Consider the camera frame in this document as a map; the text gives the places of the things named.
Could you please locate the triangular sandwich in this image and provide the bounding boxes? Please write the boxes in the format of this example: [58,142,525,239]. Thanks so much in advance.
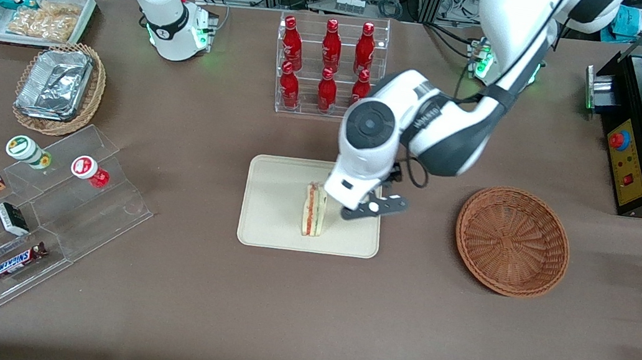
[299,180,331,239]

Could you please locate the beige plastic tray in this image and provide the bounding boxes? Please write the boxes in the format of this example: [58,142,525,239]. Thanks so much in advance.
[235,149,390,264]

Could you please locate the large brown wicker basket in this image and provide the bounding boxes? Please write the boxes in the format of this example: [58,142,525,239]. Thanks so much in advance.
[447,181,578,304]

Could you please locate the small tan wicker basket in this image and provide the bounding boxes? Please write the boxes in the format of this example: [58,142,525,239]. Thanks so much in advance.
[9,36,111,142]

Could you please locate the clear acrylic bottle rack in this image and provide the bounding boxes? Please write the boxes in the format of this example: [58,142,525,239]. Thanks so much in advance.
[268,5,393,127]

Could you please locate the red cola bottle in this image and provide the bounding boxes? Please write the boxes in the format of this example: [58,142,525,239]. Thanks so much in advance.
[318,17,346,74]
[352,21,379,77]
[314,67,342,114]
[279,15,309,71]
[349,68,375,111]
[276,60,305,111]

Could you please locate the white power strip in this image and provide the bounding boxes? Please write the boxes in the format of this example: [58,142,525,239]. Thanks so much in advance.
[333,0,368,17]

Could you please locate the red lid jar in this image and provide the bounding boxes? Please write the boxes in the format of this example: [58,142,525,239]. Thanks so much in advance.
[68,154,113,190]

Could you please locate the clear acrylic stepped display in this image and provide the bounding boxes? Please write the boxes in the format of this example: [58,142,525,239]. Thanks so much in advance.
[0,111,165,354]

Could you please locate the stacked aluminium foil trays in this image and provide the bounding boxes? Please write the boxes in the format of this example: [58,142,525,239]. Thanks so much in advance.
[12,44,96,126]

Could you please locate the teal plastic bag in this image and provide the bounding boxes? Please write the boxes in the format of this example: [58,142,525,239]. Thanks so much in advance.
[599,3,642,48]

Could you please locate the green lid jar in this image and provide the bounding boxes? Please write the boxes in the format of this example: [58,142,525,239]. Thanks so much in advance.
[3,134,56,172]

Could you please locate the small black box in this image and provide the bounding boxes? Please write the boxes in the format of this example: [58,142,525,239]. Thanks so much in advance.
[0,201,34,239]

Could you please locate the clear bag of crackers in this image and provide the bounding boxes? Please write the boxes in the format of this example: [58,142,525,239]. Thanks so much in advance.
[5,0,83,45]

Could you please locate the snickers chocolate bar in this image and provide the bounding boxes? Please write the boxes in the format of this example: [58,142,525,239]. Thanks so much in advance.
[0,236,51,292]

